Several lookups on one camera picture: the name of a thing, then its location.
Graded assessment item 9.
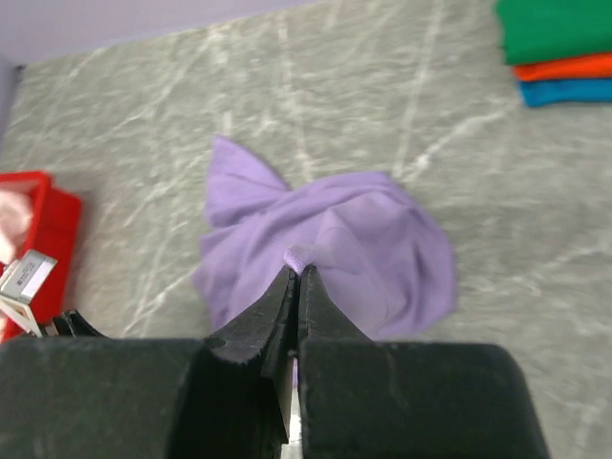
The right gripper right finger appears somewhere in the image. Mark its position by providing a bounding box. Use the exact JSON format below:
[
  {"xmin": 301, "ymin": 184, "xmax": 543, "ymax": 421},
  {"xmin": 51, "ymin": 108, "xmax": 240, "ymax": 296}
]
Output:
[{"xmin": 296, "ymin": 265, "xmax": 371, "ymax": 353}]

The red plastic bin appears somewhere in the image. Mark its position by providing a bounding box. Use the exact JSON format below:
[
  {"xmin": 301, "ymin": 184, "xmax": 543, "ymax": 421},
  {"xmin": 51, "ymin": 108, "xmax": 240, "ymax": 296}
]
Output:
[{"xmin": 1, "ymin": 171, "xmax": 82, "ymax": 341}]

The green folded t shirt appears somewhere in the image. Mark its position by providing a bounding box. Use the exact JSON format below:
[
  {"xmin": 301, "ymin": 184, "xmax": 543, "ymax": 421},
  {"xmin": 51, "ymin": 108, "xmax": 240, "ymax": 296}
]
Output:
[{"xmin": 494, "ymin": 0, "xmax": 611, "ymax": 65}]

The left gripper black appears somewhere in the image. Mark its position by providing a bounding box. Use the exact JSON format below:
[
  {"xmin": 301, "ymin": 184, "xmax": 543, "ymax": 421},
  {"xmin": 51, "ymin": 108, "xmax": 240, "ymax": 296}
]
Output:
[{"xmin": 45, "ymin": 310, "xmax": 105, "ymax": 338}]

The orange folded t shirt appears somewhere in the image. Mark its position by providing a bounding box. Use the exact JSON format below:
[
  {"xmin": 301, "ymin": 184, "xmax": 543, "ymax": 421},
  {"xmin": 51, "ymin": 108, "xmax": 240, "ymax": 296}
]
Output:
[{"xmin": 513, "ymin": 53, "xmax": 612, "ymax": 82}]

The blue folded t shirt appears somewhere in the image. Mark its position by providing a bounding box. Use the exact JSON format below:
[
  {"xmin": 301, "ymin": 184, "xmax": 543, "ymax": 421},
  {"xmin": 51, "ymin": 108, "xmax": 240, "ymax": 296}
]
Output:
[{"xmin": 518, "ymin": 78, "xmax": 612, "ymax": 107}]

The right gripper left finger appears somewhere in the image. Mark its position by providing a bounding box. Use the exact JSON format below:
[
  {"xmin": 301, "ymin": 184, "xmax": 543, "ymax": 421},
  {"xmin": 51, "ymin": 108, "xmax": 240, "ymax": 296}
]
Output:
[{"xmin": 205, "ymin": 268, "xmax": 299, "ymax": 378}]

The purple t shirt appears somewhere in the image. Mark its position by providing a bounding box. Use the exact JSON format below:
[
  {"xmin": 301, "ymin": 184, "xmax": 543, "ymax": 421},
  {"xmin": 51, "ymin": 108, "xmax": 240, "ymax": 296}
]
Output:
[{"xmin": 193, "ymin": 137, "xmax": 457, "ymax": 339}]

